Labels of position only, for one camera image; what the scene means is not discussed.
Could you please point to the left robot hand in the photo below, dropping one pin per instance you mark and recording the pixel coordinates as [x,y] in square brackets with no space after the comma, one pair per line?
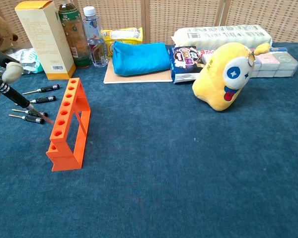
[12,70]

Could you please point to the black screwdriver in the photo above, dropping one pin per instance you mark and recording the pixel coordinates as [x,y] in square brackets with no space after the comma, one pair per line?
[38,113]
[48,88]
[15,95]
[44,99]
[33,119]

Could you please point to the orange tool rack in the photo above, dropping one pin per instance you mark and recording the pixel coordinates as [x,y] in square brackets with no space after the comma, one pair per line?
[64,158]

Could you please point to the wet wipes pack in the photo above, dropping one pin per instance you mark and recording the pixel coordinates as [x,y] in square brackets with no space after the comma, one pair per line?
[29,59]

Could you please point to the brown capybara plush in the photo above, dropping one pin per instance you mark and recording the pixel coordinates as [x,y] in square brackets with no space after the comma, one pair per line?
[0,32]

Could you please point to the tall yellow cardboard box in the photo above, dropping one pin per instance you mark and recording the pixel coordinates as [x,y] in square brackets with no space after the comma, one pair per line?
[44,39]

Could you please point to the green tea bottle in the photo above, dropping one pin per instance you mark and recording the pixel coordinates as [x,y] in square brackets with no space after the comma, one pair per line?
[75,37]

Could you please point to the clear water bottle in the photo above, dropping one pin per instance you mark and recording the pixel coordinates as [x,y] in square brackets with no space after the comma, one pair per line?
[95,37]

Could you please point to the yellow snack bag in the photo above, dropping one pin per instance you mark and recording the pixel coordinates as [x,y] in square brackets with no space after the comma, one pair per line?
[124,34]

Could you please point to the beige flat board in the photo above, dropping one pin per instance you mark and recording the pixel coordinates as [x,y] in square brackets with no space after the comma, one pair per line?
[139,78]

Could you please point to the blue cloth pouch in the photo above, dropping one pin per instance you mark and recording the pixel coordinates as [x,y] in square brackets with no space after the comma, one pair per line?
[141,59]

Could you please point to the dark snack bag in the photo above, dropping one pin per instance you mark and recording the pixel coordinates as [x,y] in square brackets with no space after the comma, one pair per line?
[185,62]

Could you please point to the blue carpet table cover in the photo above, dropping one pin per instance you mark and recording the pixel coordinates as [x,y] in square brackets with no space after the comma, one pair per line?
[164,161]

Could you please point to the rattan folding screen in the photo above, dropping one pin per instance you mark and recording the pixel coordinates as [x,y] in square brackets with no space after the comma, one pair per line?
[183,15]

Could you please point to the plastic food wrap box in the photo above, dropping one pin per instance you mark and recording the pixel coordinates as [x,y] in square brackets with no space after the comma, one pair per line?
[206,53]

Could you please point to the yellow plush toy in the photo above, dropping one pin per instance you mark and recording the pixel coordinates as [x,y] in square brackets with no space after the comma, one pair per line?
[213,84]

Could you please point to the white toilet paper pack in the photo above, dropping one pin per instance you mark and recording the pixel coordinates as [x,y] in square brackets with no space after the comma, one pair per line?
[213,36]

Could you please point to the pastel tissue packs bundle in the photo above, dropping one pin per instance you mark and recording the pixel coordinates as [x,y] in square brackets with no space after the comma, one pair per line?
[283,64]

